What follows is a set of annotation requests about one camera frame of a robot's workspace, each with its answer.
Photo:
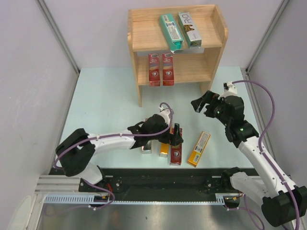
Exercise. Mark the silver yellow toothpaste box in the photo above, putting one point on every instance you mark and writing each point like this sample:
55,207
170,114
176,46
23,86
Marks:
147,148

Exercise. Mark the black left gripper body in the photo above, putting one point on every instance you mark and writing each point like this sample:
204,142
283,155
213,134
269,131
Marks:
171,138

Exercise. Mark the white slotted cable duct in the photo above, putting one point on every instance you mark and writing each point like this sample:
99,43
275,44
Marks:
96,200

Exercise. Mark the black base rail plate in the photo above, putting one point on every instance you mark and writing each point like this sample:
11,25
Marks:
164,185

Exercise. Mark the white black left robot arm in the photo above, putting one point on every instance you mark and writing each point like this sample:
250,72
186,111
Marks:
74,154

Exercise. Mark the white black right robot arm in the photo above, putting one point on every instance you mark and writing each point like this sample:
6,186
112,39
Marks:
280,199

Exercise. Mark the red 3D toothpaste box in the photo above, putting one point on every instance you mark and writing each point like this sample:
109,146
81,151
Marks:
154,70
176,154
168,70

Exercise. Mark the plain yellow toothpaste box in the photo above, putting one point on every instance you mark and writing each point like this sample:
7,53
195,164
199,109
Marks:
164,150

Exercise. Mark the teal toothpaste box with barcode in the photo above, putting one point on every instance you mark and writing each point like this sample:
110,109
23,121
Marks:
171,33

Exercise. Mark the yellow toothpaste box with barcode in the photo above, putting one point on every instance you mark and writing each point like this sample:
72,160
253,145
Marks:
198,149

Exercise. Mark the wooden two-tier shelf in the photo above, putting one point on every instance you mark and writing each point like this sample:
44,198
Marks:
194,64

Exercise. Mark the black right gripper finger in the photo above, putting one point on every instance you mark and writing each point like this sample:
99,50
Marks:
211,98
198,104

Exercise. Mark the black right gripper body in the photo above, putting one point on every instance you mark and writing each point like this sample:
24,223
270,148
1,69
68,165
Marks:
215,109

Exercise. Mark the silver teal toothpaste box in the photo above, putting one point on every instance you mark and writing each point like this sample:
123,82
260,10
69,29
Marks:
189,29

